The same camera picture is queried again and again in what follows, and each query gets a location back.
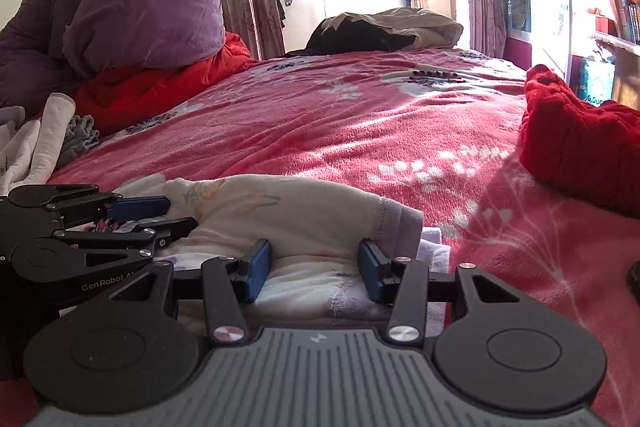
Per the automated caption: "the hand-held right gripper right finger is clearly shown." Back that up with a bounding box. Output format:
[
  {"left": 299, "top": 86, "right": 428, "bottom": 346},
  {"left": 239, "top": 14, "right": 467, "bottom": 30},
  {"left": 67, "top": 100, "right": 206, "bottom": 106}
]
[{"left": 357, "top": 238, "right": 539, "bottom": 348}]

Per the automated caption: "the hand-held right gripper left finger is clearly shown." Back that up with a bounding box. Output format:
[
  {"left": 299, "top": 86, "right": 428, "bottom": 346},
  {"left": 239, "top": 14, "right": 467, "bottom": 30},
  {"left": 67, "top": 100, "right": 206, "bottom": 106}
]
[{"left": 107, "top": 238, "right": 274, "bottom": 344}]

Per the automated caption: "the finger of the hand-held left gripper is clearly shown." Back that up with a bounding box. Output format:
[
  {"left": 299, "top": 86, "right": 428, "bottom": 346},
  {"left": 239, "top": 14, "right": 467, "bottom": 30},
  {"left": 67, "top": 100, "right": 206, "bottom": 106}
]
[
  {"left": 9, "top": 183, "right": 171, "bottom": 224},
  {"left": 50, "top": 217, "right": 200, "bottom": 266}
]

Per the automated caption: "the lavender and white garment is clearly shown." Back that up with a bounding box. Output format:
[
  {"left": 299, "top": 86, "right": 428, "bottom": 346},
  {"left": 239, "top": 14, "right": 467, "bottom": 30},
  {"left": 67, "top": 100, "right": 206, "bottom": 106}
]
[{"left": 115, "top": 174, "right": 444, "bottom": 324}]

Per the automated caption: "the grey cloth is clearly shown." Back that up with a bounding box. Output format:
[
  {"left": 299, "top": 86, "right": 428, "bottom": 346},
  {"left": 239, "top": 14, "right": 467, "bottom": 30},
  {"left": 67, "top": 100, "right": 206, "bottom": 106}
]
[{"left": 55, "top": 114, "right": 101, "bottom": 168}]

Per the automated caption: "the red quilt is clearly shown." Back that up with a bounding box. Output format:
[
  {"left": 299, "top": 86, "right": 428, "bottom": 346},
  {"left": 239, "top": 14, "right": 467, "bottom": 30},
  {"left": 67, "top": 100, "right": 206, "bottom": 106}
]
[{"left": 75, "top": 32, "right": 257, "bottom": 136}]

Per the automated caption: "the white cloth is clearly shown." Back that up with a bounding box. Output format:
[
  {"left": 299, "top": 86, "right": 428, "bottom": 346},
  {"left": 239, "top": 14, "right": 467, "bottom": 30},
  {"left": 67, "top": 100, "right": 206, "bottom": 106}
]
[{"left": 0, "top": 93, "right": 77, "bottom": 196}]

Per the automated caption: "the pink floral blanket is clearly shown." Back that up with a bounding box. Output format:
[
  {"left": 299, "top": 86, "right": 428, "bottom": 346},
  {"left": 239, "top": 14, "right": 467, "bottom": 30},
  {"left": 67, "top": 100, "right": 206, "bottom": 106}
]
[{"left": 0, "top": 47, "right": 640, "bottom": 427}]

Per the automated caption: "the purple duvet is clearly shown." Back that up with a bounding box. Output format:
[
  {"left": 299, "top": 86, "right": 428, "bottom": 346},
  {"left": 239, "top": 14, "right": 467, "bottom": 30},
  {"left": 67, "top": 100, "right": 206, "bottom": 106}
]
[{"left": 0, "top": 0, "right": 227, "bottom": 114}]

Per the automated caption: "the red knitted sweater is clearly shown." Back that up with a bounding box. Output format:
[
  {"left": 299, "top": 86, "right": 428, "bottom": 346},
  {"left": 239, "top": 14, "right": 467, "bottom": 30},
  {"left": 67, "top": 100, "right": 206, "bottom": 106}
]
[{"left": 518, "top": 64, "right": 640, "bottom": 219}]

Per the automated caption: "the beige and black jacket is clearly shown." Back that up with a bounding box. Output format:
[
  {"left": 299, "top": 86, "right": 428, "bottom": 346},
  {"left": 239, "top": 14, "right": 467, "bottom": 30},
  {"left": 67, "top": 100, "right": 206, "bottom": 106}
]
[{"left": 287, "top": 7, "right": 465, "bottom": 56}]

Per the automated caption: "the blue bag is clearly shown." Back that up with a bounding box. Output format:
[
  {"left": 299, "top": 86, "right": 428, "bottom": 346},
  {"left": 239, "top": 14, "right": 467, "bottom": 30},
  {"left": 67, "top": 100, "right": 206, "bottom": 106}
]
[{"left": 579, "top": 57, "right": 617, "bottom": 108}]

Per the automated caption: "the wooden bookshelf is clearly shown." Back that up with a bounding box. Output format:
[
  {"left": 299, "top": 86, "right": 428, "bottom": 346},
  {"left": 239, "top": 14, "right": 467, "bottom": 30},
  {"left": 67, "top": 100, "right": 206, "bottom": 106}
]
[{"left": 592, "top": 0, "right": 640, "bottom": 112}]

